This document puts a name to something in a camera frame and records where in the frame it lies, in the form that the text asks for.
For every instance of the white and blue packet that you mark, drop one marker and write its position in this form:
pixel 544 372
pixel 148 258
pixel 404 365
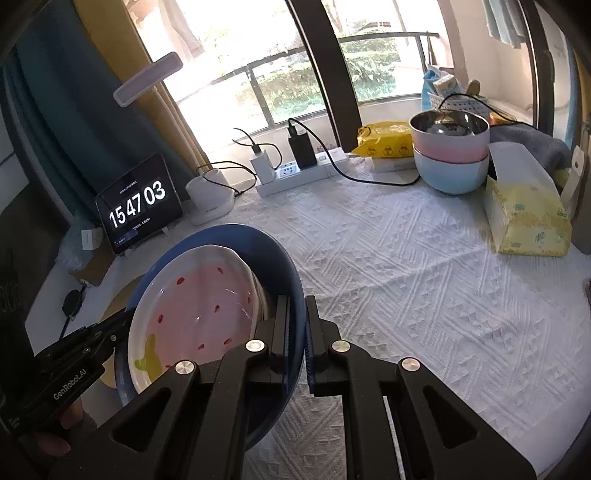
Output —
pixel 445 84

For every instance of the cream plate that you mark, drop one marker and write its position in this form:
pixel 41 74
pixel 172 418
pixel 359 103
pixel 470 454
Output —
pixel 122 295

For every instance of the tablet showing clock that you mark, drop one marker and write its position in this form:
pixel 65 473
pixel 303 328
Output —
pixel 138 205

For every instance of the grey towel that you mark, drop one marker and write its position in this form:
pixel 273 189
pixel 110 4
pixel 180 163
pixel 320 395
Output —
pixel 531 138

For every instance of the teal curtain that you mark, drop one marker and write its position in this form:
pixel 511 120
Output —
pixel 69 92

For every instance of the yellow tissue pack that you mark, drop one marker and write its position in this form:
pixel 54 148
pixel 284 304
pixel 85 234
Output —
pixel 526 217

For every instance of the white power strip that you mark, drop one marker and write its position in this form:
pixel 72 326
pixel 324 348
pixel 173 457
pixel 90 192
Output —
pixel 295 177

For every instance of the blue plastic bag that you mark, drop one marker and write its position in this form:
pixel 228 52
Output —
pixel 427 92

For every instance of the cardboard box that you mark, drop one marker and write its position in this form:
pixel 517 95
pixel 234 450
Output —
pixel 94 270

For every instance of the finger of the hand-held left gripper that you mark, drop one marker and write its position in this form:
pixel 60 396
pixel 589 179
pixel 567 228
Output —
pixel 101 334

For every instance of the large blue bowl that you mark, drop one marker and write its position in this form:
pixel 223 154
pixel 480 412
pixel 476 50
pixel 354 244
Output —
pixel 277 263

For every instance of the black round pouch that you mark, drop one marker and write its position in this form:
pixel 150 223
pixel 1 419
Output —
pixel 74 303

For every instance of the balcony railing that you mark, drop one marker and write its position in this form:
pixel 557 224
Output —
pixel 369 38

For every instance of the cream bowl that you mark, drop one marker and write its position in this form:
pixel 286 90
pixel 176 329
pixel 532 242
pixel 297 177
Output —
pixel 259 300

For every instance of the person's left hand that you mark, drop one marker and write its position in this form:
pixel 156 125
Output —
pixel 60 434

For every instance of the small white box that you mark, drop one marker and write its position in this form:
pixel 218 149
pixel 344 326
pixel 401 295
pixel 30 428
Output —
pixel 92 240

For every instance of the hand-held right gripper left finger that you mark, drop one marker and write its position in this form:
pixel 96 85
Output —
pixel 285 332

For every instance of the white desk lamp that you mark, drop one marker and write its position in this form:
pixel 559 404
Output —
pixel 147 78

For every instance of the light blue steel-lined bowl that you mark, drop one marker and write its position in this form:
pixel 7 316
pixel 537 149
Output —
pixel 450 175

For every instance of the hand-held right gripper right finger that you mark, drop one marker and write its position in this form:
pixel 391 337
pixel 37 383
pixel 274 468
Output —
pixel 310 360

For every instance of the white charger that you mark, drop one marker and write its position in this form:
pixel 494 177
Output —
pixel 262 164

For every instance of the hanging light blue towel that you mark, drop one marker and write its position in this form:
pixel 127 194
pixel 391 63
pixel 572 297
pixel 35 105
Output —
pixel 503 23

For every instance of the dark sliding door frame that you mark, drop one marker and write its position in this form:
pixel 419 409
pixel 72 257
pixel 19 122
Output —
pixel 323 55

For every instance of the white plastic basket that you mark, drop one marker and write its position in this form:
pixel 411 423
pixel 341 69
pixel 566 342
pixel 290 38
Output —
pixel 461 105

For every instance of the orange tin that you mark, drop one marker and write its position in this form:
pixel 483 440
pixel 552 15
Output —
pixel 501 118

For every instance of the pink dotted bowl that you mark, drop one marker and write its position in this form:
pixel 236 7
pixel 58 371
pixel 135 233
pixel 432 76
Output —
pixel 198 295

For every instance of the clear plastic bags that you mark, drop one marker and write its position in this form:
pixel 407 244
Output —
pixel 69 244

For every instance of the pink steel-lined bowl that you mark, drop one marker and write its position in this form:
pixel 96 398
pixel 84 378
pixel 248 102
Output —
pixel 452 141

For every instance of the black charger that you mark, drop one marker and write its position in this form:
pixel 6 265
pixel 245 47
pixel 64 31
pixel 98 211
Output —
pixel 302 147

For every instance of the wooden spoon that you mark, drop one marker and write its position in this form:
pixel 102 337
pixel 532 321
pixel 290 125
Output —
pixel 473 86

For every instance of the yellow wipes packet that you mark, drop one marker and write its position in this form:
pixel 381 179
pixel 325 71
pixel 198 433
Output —
pixel 383 141

